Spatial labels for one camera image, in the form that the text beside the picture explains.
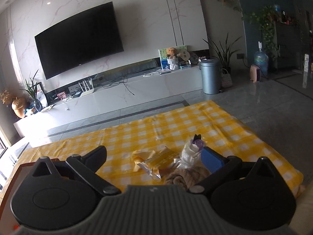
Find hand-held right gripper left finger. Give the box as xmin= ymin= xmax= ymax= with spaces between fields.
xmin=32 ymin=145 xmax=121 ymax=196

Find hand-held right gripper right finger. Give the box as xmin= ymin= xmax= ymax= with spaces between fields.
xmin=188 ymin=146 xmax=279 ymax=194

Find beige knitted cloth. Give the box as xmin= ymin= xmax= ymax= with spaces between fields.
xmin=163 ymin=166 xmax=212 ymax=193

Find yellow cloth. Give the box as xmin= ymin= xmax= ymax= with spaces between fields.
xmin=132 ymin=150 xmax=156 ymax=164

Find yellow clear-wrapped packet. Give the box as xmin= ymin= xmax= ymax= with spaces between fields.
xmin=137 ymin=146 xmax=181 ymax=182

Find brown cardboard box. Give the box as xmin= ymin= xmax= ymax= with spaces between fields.
xmin=4 ymin=163 xmax=37 ymax=230

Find yellow checked tablecloth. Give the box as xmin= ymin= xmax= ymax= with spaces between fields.
xmin=0 ymin=99 xmax=305 ymax=201

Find white marble television cabinet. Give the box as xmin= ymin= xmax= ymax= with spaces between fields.
xmin=13 ymin=65 xmax=204 ymax=137

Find white wifi router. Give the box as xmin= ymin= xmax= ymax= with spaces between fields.
xmin=78 ymin=78 xmax=94 ymax=97

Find green paper sheet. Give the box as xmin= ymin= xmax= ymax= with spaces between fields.
xmin=40 ymin=104 xmax=57 ymax=113

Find white blue plastic bag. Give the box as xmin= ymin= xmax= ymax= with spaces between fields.
xmin=37 ymin=90 xmax=48 ymax=108

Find grey round trash can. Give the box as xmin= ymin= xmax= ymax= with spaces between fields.
xmin=199 ymin=59 xmax=222 ymax=95

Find small woven basket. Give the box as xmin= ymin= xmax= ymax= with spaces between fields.
xmin=221 ymin=69 xmax=233 ymax=88

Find green plant in glass vase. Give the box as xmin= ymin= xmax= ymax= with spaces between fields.
xmin=21 ymin=70 xmax=41 ymax=103

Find gold gourd ornament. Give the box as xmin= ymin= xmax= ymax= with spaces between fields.
xmin=11 ymin=97 xmax=27 ymax=118

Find long grey soundbar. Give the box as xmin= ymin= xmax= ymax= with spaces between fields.
xmin=114 ymin=60 xmax=157 ymax=79

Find small pink heater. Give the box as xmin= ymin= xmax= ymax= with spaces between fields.
xmin=250 ymin=64 xmax=262 ymax=82

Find tall potted orchid plant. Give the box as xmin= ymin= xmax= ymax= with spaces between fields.
xmin=202 ymin=33 xmax=242 ymax=72

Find round beige hand fan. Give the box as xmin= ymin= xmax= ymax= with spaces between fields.
xmin=177 ymin=50 xmax=191 ymax=63

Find blue water jug with pump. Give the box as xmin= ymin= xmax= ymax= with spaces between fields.
xmin=253 ymin=42 xmax=269 ymax=75

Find gold dried flower bunch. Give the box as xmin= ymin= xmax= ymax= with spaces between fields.
xmin=0 ymin=88 xmax=14 ymax=104

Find colourful painting board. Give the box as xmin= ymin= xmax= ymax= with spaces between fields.
xmin=158 ymin=45 xmax=189 ymax=70

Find brown teddy bear bouquet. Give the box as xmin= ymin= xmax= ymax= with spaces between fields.
xmin=166 ymin=47 xmax=179 ymax=71

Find dark shelf cabinet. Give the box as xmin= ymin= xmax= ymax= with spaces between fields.
xmin=274 ymin=21 xmax=302 ymax=74

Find green trailing pothos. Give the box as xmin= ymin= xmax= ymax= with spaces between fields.
xmin=245 ymin=5 xmax=279 ymax=61

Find black cables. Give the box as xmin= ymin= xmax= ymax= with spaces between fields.
xmin=101 ymin=75 xmax=135 ymax=96

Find black wall television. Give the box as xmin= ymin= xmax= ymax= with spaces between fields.
xmin=34 ymin=2 xmax=124 ymax=80

